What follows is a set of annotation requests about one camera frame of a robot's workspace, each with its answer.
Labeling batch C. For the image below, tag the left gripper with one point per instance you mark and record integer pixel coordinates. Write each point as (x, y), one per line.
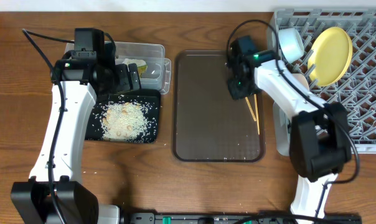
(126, 78)

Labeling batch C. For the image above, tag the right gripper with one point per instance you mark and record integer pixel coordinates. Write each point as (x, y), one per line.
(242, 88)

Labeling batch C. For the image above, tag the green snack wrapper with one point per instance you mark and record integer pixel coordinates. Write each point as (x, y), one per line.
(142, 67)

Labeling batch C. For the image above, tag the wooden chopstick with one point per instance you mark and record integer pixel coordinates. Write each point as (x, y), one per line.
(250, 109)
(257, 114)

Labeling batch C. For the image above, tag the rice and food scraps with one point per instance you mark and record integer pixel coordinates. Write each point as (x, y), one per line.
(124, 119)

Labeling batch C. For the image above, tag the white round bowl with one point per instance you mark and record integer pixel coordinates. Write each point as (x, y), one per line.
(302, 79)

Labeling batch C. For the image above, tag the light blue bowl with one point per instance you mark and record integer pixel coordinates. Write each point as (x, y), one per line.
(291, 44)

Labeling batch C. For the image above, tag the yellow round plate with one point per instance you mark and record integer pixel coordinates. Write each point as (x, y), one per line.
(331, 56)

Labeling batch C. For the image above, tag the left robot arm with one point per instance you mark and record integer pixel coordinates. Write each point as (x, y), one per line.
(54, 192)

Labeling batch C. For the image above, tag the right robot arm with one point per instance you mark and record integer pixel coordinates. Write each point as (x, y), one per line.
(319, 144)

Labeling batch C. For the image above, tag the clear plastic waste bin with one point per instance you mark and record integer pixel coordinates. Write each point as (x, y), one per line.
(158, 74)

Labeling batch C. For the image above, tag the black waste tray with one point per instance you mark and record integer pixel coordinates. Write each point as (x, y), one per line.
(129, 124)

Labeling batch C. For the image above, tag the grey plastic dishwasher rack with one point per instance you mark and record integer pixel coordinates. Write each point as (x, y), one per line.
(356, 90)

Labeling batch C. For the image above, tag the dark brown serving tray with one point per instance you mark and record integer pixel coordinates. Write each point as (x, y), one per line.
(209, 126)

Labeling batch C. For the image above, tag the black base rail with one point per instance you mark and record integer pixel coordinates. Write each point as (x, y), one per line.
(262, 218)

